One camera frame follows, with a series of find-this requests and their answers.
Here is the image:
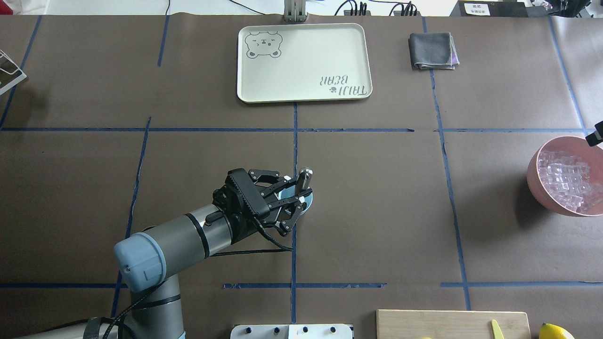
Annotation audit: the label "steel muddler black tip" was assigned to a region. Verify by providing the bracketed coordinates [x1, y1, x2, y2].
[294, 167, 314, 195]

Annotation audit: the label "yellow lemon upper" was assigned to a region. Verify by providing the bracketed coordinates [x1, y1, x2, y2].
[538, 323, 575, 339]

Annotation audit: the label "wooden cutting board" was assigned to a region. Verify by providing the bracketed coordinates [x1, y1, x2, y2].
[375, 309, 531, 339]

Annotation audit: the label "wire cup rack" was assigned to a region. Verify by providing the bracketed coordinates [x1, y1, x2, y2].
[0, 50, 27, 95]

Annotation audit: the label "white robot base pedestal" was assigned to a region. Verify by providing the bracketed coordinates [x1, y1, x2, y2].
[230, 323, 355, 339]

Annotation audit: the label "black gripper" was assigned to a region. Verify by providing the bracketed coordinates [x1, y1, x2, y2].
[212, 168, 306, 245]

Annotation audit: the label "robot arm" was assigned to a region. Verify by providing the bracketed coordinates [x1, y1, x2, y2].
[32, 168, 313, 339]

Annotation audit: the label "grey folded cloth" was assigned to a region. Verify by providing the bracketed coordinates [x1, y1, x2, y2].
[408, 32, 460, 70]

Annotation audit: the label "yellow plastic knife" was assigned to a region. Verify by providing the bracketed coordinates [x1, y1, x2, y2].
[491, 319, 505, 339]

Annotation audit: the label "pink bowl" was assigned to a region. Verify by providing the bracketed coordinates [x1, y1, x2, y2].
[526, 136, 603, 217]

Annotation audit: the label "cream bear tray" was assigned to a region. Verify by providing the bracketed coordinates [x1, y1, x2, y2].
[236, 23, 373, 104]

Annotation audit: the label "clear ice cubes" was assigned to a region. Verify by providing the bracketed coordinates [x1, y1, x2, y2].
[537, 150, 603, 213]

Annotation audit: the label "light blue plastic cup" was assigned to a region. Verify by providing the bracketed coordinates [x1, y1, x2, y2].
[276, 176, 314, 215]

